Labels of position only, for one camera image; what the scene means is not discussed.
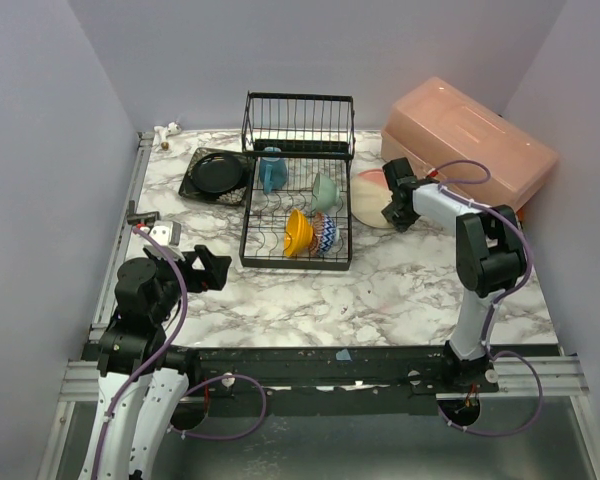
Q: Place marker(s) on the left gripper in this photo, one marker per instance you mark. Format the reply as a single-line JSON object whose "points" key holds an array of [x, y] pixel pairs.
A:
{"points": [[192, 269]]}

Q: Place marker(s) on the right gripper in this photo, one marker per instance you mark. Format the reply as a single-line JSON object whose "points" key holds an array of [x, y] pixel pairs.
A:
{"points": [[401, 193]]}

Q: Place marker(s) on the pink beige round plate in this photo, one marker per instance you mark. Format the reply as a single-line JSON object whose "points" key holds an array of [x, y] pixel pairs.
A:
{"points": [[369, 196]]}

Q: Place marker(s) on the black patterned square plate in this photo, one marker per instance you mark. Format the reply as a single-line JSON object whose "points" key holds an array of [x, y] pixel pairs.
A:
{"points": [[234, 197]]}

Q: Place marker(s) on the mint green bowl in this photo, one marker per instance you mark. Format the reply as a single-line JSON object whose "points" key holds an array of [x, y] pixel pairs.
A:
{"points": [[325, 193]]}

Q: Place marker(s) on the red blue patterned bowl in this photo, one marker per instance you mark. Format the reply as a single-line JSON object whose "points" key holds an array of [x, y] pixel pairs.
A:
{"points": [[325, 234]]}

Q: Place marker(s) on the yellow bowl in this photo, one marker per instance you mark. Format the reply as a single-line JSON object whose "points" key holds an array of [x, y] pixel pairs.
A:
{"points": [[298, 234]]}

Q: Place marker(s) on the black round plate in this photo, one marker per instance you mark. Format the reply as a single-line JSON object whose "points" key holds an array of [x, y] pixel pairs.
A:
{"points": [[217, 173]]}

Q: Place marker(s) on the blue floral mug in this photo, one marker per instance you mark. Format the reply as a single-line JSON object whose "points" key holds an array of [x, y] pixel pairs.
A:
{"points": [[273, 172]]}

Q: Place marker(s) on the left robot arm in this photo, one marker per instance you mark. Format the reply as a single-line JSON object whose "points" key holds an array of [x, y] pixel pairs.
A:
{"points": [[142, 375]]}

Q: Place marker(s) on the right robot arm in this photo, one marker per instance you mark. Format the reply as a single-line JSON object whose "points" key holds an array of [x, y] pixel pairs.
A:
{"points": [[493, 259]]}

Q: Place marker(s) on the pink plastic storage box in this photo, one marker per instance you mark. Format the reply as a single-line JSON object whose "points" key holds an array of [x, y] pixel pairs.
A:
{"points": [[436, 123]]}

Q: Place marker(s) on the white corner fixture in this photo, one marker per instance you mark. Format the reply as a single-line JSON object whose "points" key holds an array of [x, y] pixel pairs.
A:
{"points": [[162, 134]]}

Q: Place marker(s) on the black front mounting bar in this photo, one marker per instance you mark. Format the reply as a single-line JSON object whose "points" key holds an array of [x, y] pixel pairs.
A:
{"points": [[327, 381]]}

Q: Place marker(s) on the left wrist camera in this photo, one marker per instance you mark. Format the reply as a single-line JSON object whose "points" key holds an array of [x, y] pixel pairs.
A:
{"points": [[167, 235]]}

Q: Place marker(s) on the dark metal T handle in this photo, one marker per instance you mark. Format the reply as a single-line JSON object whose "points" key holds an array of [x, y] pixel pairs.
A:
{"points": [[134, 218]]}

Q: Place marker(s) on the black wire dish rack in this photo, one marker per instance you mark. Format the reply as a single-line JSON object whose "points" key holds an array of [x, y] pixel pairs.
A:
{"points": [[316, 134]]}

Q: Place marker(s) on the aluminium left rail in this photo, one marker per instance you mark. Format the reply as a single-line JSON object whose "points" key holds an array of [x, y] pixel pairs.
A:
{"points": [[106, 300]]}

